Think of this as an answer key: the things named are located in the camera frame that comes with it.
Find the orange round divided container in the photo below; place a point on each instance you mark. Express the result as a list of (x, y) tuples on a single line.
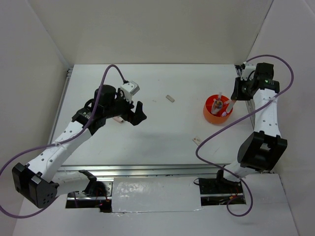
[(215, 119)]

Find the white cover plate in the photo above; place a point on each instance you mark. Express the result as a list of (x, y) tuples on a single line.
[(155, 194)]

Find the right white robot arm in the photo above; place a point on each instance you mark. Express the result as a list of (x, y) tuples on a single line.
[(264, 146)]

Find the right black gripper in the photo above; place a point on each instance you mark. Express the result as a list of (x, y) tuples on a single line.
[(236, 95)]

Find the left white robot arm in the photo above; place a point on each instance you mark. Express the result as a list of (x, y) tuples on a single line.
[(40, 181)]

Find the small white red box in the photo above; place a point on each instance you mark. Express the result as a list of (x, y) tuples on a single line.
[(197, 140)]

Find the pink glue bottle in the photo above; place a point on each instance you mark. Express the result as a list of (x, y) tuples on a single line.
[(216, 106)]

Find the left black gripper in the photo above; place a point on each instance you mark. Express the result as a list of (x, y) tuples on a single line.
[(133, 118)]

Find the pink white mini stapler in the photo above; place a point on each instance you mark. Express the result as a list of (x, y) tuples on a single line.
[(118, 119)]

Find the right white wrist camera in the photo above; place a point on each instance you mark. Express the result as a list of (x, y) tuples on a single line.
[(247, 70)]

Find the orange grey correction tape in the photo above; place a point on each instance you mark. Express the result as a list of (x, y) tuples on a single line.
[(230, 106)]

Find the grey eraser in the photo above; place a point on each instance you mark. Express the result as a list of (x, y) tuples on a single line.
[(171, 99)]

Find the aluminium frame rail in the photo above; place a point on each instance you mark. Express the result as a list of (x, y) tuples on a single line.
[(162, 144)]

